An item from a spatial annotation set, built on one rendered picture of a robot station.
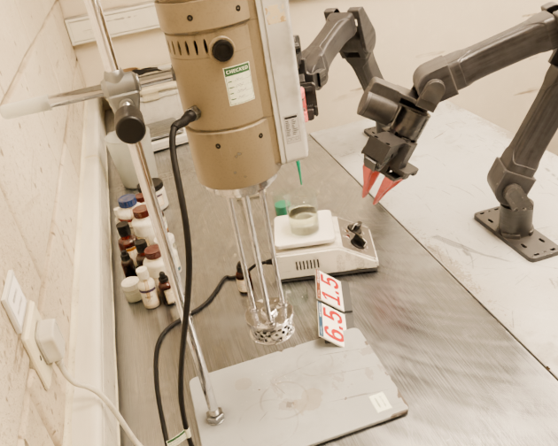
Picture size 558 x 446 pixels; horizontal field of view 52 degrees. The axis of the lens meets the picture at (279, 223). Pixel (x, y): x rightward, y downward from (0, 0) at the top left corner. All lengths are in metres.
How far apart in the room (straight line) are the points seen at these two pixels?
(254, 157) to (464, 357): 0.51
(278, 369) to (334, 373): 0.09
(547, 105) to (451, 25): 1.82
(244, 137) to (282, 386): 0.45
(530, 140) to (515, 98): 2.09
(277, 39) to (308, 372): 0.54
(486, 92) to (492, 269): 2.04
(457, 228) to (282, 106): 0.72
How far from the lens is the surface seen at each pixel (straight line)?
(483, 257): 1.19
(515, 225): 1.22
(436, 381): 0.93
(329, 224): 1.15
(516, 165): 1.16
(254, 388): 0.94
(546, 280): 1.14
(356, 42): 1.44
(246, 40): 0.61
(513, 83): 3.20
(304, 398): 0.91
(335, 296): 1.07
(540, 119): 1.14
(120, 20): 2.43
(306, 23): 2.62
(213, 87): 0.61
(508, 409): 0.91
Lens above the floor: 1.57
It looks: 30 degrees down
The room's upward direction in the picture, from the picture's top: 10 degrees counter-clockwise
